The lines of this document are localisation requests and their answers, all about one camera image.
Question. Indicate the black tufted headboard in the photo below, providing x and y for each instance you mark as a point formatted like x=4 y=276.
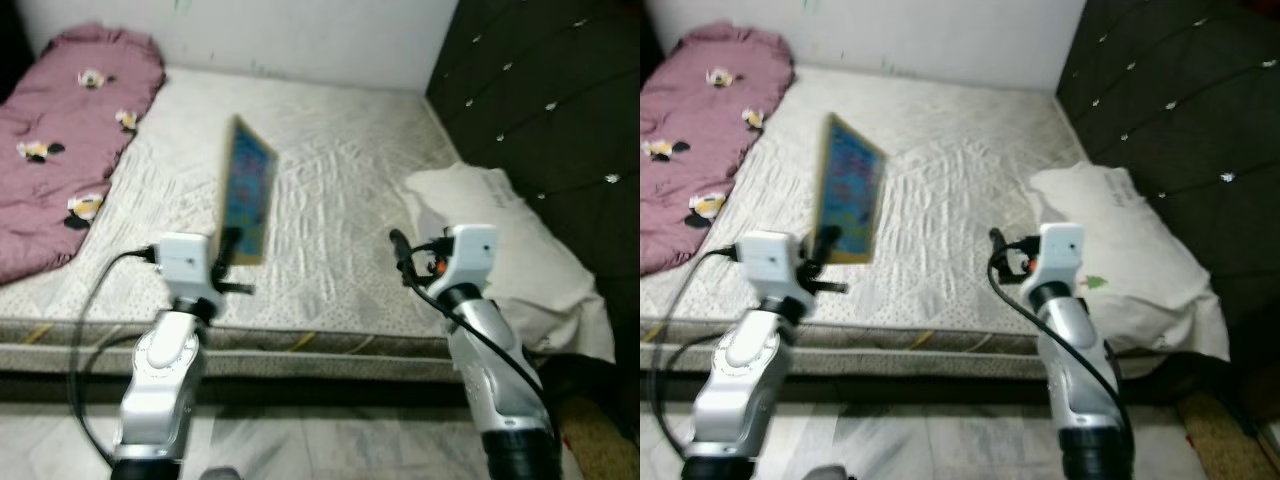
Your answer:
x=1180 y=100
x=550 y=100

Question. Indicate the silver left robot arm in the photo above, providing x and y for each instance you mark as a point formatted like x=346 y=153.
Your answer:
x=160 y=390
x=735 y=390

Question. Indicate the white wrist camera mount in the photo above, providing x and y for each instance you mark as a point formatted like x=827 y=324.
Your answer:
x=768 y=260
x=185 y=260
x=1062 y=248
x=470 y=250

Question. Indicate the white quilted mattress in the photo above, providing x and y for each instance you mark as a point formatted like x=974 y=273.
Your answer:
x=350 y=170
x=960 y=170

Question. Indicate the brown floor mat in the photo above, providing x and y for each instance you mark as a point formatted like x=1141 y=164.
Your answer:
x=1220 y=445
x=600 y=445

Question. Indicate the colourful children's book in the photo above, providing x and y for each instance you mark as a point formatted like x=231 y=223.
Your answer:
x=248 y=190
x=850 y=190

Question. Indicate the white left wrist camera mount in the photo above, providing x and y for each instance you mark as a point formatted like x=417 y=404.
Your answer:
x=185 y=260
x=768 y=260

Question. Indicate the pink cartoon print quilt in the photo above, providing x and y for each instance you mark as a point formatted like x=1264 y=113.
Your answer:
x=700 y=140
x=60 y=150

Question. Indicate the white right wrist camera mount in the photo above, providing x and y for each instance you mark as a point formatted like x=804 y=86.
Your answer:
x=1062 y=248
x=470 y=250

